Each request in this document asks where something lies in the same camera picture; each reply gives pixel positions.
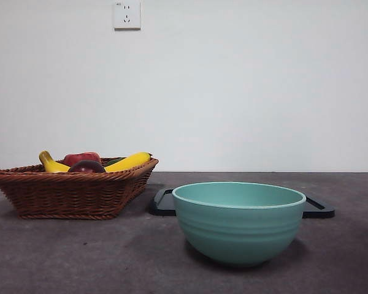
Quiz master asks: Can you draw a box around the white wall socket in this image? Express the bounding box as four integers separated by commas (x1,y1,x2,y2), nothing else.
113,1,142,31

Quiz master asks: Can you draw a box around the red apple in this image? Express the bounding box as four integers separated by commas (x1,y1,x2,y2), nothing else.
63,151,102,168

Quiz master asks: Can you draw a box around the teal ceramic bowl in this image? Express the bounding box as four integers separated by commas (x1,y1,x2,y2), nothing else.
172,181,307,268

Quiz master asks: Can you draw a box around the dark rectangular tray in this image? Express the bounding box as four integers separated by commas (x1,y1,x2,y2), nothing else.
148,188,336,219

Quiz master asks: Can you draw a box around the yellow banana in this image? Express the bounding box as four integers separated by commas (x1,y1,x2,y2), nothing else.
39,150,153,174

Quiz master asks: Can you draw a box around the dark purple plum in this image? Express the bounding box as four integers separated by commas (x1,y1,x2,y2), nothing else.
67,160,107,174

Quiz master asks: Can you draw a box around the brown wicker basket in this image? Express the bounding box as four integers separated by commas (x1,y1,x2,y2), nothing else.
0,157,159,220

